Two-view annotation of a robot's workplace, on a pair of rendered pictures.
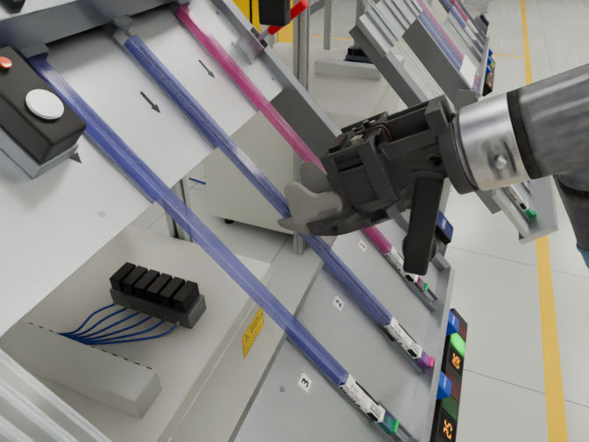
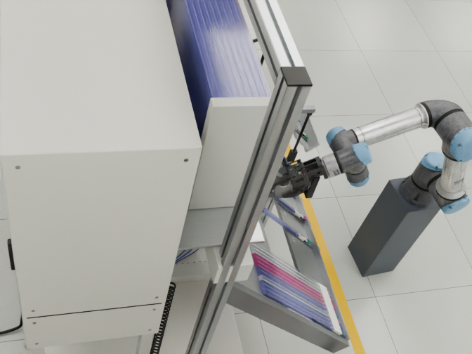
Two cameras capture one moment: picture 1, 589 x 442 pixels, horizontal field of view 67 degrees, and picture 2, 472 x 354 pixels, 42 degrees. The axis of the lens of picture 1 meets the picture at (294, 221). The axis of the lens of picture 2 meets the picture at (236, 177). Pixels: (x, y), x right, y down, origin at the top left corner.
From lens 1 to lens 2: 1.72 m
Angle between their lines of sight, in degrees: 37
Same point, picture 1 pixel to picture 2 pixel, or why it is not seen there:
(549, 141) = (346, 168)
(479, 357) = not seen: hidden behind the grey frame
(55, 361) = (175, 274)
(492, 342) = not seen: hidden behind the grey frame
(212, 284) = not seen: hidden behind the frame
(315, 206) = (284, 189)
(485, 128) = (332, 167)
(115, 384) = (205, 271)
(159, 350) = (197, 254)
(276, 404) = (293, 247)
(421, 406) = (309, 232)
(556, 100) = (347, 160)
